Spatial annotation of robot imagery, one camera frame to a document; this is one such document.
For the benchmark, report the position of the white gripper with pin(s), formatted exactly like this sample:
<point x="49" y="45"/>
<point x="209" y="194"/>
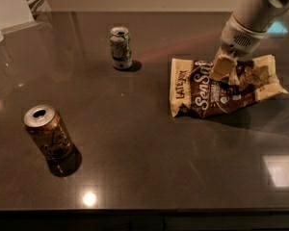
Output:
<point x="237" y="39"/>

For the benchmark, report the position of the brown sea salt chip bag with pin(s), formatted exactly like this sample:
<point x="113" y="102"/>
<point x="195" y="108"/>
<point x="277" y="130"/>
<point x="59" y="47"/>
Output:
<point x="193" y="93"/>

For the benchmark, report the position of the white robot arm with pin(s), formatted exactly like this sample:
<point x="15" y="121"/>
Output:
<point x="274" y="9"/>

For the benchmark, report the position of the green white 7up can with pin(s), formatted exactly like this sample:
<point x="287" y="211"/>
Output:
<point x="120" y="47"/>

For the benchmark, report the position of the brown orange soda can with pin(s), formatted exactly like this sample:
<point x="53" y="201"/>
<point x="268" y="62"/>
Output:
<point x="47" y="129"/>

